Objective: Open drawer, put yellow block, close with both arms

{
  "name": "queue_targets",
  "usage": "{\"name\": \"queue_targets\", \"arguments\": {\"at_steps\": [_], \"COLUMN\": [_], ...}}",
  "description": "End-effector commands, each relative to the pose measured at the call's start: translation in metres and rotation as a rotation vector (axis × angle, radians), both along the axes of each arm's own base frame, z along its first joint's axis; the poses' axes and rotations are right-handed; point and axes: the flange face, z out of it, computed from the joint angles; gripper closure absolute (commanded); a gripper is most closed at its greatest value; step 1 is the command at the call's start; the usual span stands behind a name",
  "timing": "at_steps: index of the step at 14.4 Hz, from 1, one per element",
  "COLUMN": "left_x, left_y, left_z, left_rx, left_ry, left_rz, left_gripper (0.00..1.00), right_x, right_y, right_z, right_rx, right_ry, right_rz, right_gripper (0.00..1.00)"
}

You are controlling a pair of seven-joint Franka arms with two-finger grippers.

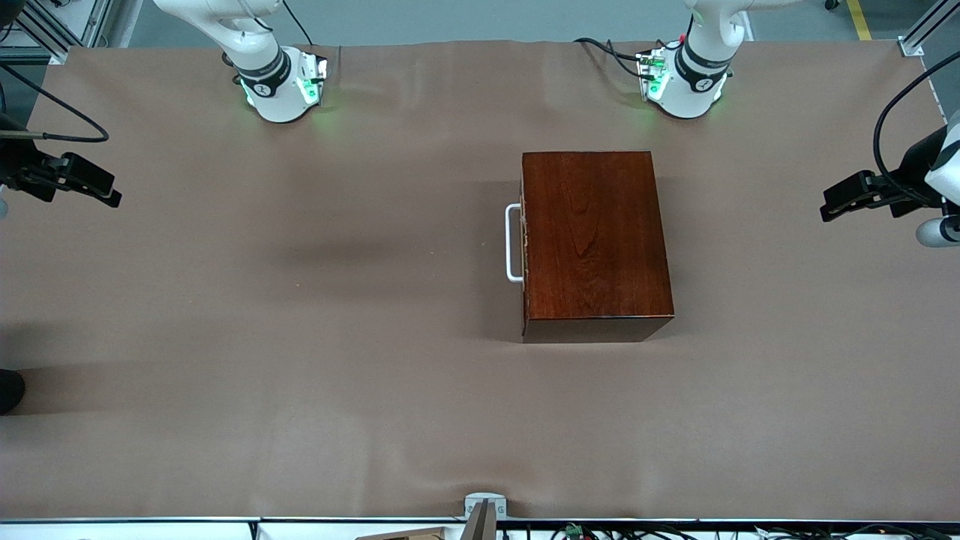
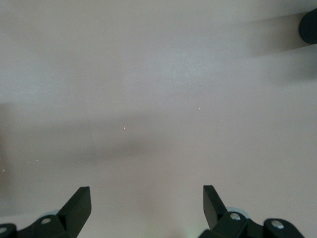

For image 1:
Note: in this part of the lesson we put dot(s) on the aluminium frame with braces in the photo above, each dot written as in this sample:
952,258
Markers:
45,30

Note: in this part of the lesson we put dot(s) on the black rounded object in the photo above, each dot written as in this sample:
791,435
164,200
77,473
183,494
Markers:
9,391

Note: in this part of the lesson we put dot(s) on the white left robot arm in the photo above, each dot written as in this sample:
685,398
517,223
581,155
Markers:
694,82

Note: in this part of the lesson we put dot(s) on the single aluminium profile bar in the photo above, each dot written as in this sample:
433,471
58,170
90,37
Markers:
926,30

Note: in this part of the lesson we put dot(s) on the dark brown wooden cabinet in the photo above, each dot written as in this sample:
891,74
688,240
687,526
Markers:
592,240

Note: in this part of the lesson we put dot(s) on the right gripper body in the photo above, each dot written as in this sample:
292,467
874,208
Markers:
15,163

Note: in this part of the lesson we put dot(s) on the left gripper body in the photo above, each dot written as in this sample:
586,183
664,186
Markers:
910,182

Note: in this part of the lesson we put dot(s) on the brown table cover sheet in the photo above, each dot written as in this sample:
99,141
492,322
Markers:
375,412

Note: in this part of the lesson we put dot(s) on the grey metal clamp bracket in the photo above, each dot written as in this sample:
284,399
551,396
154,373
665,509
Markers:
484,510

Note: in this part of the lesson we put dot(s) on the brown cardboard piece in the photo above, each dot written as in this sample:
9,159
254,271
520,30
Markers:
409,535

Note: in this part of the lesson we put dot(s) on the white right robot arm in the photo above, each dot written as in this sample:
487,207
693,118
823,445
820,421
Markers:
270,90

